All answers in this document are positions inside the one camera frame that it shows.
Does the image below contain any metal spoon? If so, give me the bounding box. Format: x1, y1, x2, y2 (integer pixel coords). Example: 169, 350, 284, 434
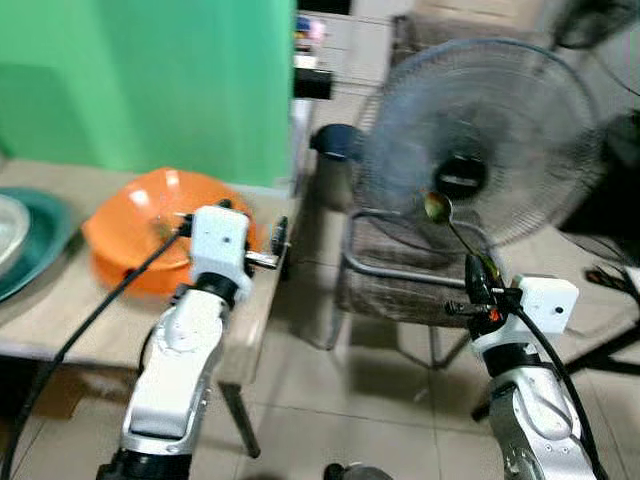
424, 191, 493, 273

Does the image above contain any dark bin with blue rim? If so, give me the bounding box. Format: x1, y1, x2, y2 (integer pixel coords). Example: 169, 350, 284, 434
310, 122, 367, 212

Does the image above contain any orange plastic basin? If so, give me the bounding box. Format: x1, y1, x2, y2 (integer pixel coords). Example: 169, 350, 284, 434
82, 167, 263, 296

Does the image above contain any black bulky case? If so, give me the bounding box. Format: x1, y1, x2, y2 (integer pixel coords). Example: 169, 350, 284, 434
572, 108, 640, 267

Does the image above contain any large grey standing fan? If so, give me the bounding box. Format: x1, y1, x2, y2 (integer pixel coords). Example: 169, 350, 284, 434
358, 38, 607, 253

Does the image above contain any white drawer cabinet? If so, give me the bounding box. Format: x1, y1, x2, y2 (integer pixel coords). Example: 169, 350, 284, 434
294, 8, 401, 101

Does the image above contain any light wooden table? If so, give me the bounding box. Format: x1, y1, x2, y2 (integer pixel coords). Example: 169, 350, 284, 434
0, 160, 301, 459

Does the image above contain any dark robot leg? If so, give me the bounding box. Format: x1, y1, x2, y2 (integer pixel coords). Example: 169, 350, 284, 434
323, 461, 393, 480

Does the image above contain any green plastic basin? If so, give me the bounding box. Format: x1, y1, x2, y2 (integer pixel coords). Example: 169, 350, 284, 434
0, 188, 77, 301

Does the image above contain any white bowl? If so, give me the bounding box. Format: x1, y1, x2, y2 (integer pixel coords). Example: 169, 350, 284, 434
0, 195, 32, 277

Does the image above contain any small black fan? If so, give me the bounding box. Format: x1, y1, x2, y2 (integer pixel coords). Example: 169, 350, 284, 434
548, 0, 640, 51

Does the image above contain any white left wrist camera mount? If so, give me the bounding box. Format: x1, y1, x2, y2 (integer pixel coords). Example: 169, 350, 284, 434
188, 204, 252, 286

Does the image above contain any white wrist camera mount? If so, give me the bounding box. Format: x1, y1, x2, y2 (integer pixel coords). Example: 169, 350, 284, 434
497, 275, 581, 341
188, 204, 252, 286

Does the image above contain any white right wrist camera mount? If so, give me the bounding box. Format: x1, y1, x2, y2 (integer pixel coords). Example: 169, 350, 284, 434
497, 275, 581, 341

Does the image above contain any metal frame woven chair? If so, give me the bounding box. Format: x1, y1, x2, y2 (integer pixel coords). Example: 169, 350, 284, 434
334, 207, 523, 371

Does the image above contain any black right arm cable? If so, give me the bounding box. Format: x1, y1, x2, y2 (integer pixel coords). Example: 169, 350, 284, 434
510, 305, 609, 480

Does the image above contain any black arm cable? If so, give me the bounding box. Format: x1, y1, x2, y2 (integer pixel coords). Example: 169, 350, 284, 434
510, 305, 609, 480
0, 212, 196, 480

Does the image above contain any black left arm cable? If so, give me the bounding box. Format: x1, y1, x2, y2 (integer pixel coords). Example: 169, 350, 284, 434
0, 212, 196, 480

